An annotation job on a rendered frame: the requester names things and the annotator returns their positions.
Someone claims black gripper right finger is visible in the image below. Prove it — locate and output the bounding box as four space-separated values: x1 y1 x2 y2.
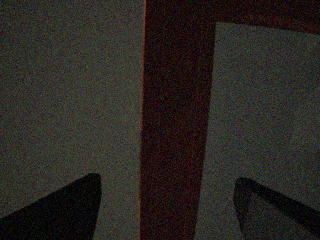
233 177 320 240

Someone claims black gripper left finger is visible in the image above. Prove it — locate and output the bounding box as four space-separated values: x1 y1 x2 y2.
0 173 101 240

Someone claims grey wall panel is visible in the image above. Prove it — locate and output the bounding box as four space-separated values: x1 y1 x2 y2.
0 0 144 240

